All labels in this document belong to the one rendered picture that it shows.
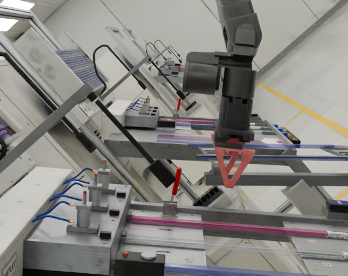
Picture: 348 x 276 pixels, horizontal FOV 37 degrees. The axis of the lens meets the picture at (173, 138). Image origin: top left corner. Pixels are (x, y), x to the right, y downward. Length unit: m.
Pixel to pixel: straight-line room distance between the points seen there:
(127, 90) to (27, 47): 3.48
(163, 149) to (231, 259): 0.50
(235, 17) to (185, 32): 7.59
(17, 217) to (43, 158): 1.13
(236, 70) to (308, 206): 0.63
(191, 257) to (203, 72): 0.33
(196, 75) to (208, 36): 7.63
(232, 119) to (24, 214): 0.38
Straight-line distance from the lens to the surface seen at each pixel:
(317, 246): 1.08
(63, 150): 1.97
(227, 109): 0.91
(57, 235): 0.85
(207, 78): 0.90
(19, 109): 1.99
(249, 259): 2.07
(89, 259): 0.83
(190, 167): 5.59
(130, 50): 5.56
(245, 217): 1.18
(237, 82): 0.90
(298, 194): 1.42
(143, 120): 2.23
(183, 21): 8.52
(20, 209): 0.91
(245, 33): 0.90
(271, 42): 8.64
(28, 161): 1.22
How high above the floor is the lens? 1.30
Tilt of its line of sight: 7 degrees down
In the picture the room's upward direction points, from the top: 42 degrees counter-clockwise
